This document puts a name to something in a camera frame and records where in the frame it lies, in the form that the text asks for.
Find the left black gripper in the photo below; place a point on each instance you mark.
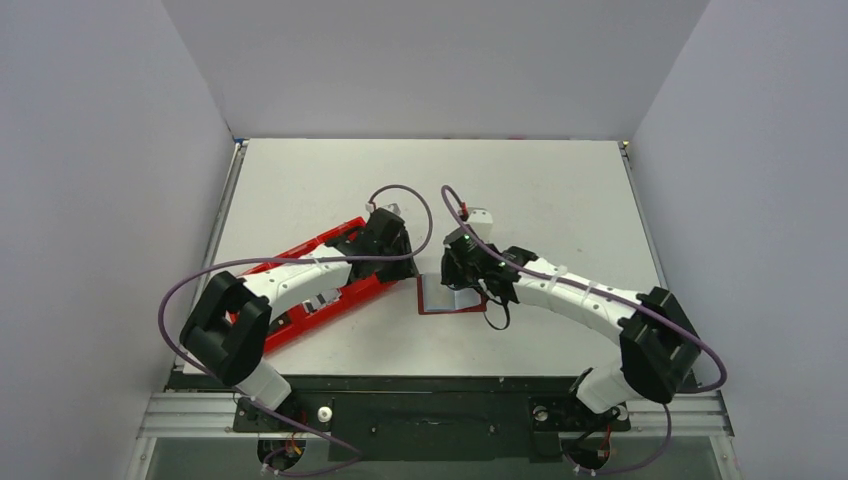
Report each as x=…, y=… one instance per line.
x=405, y=270

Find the aluminium rail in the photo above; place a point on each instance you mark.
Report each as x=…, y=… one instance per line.
x=211, y=415

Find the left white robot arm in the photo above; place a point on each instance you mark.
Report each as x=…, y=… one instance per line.
x=228, y=328

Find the silver striped card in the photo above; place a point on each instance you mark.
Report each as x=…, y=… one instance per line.
x=321, y=301

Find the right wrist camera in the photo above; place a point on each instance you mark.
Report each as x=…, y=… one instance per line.
x=481, y=222

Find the red leather card holder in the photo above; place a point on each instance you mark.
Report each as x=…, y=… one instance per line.
x=434, y=298

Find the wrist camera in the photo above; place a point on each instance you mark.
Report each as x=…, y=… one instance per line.
x=393, y=208
x=481, y=222

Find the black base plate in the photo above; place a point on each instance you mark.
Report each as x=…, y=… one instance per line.
x=383, y=418

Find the red plastic compartment tray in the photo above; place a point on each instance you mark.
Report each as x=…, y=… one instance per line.
x=318, y=311

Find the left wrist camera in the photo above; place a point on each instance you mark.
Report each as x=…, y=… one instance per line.
x=393, y=208

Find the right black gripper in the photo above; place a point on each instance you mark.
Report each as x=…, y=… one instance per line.
x=456, y=266

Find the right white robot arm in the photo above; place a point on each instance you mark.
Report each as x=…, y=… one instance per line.
x=654, y=336

